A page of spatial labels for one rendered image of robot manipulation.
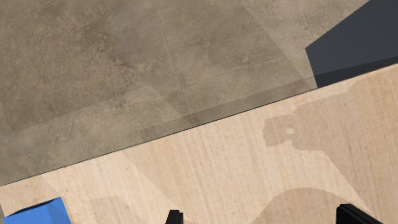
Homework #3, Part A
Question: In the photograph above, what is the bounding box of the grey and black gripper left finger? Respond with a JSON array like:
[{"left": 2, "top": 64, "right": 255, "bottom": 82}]
[{"left": 165, "top": 210, "right": 184, "bottom": 224}]

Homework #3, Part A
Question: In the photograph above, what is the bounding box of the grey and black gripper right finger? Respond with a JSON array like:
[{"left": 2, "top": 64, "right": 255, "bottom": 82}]
[{"left": 336, "top": 203, "right": 383, "bottom": 224}]

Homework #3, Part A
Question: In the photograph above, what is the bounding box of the blue box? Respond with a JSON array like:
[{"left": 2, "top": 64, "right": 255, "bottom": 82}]
[{"left": 2, "top": 197, "right": 71, "bottom": 224}]

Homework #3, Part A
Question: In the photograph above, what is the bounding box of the dark grey wall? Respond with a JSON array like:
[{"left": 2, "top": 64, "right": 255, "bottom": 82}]
[{"left": 305, "top": 0, "right": 398, "bottom": 88}]

